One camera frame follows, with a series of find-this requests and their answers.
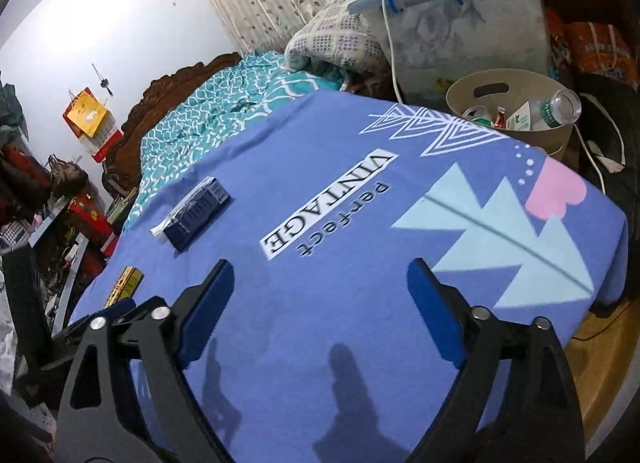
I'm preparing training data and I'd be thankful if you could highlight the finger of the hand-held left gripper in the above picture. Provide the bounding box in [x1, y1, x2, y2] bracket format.
[50, 295, 170, 344]

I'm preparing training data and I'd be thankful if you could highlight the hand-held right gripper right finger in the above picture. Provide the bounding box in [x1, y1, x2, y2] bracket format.
[406, 257, 587, 463]

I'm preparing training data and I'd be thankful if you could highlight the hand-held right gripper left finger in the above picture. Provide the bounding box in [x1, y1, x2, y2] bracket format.
[55, 259, 236, 463]

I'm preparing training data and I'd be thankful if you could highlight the yellow brown seasoning box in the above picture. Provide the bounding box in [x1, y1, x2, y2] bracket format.
[103, 266, 144, 309]

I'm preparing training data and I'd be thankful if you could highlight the small dark blue box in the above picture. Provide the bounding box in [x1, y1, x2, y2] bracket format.
[150, 177, 232, 251]

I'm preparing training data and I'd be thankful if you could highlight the beige plastic bin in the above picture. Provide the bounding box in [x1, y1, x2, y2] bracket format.
[445, 69, 576, 159]

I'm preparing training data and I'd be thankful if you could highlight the green white foil packet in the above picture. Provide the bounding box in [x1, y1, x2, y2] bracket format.
[505, 100, 533, 131]

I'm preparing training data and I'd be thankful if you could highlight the clear plastic bottle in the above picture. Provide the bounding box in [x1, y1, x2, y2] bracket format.
[525, 88, 583, 131]

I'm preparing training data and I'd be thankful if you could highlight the red gift box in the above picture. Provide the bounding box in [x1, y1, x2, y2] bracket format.
[67, 196, 121, 254]

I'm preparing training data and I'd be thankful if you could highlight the dark red cloth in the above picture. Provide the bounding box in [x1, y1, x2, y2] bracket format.
[0, 143, 53, 224]

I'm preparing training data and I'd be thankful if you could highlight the brown handbag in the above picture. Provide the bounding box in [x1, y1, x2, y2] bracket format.
[47, 154, 91, 199]

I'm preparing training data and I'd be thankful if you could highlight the blue printed blanket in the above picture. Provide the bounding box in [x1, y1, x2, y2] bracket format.
[67, 88, 628, 463]

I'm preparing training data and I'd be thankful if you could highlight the yellow red hanging bag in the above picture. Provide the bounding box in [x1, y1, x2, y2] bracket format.
[62, 87, 123, 161]

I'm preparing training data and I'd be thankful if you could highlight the teal patterned quilt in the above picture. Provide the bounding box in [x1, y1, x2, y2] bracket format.
[122, 50, 346, 229]

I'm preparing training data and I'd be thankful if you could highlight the carved wooden headboard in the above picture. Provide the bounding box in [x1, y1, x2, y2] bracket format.
[102, 52, 243, 194]

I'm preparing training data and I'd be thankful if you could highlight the black bag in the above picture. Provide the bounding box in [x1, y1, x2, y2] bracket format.
[570, 73, 640, 224]

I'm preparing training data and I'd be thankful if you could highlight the grey checked quilt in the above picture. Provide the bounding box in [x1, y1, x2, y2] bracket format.
[284, 0, 396, 89]

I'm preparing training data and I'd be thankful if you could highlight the orange plastic bag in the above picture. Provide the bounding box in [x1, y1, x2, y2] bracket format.
[547, 10, 636, 79]

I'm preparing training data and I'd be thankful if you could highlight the dark wall hanger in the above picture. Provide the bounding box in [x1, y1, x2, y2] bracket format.
[91, 63, 115, 98]

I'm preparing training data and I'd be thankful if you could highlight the clear storage box blue handle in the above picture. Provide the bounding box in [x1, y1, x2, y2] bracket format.
[347, 0, 551, 104]

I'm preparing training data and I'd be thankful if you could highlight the white cable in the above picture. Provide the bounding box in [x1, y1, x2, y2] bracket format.
[381, 0, 406, 104]

